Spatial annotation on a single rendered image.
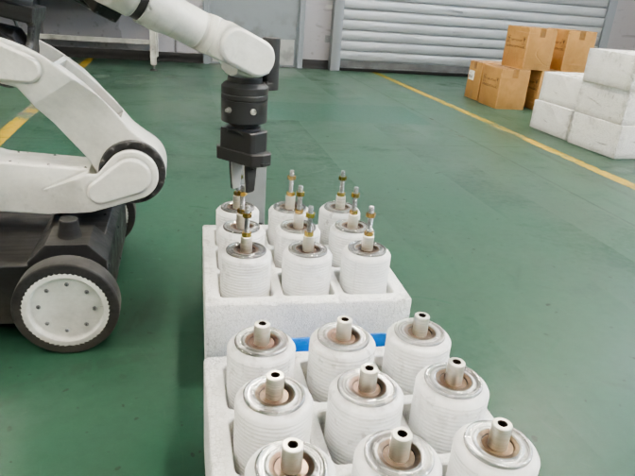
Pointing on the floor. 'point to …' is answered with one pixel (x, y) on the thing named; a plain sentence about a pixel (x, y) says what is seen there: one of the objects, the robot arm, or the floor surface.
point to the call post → (258, 193)
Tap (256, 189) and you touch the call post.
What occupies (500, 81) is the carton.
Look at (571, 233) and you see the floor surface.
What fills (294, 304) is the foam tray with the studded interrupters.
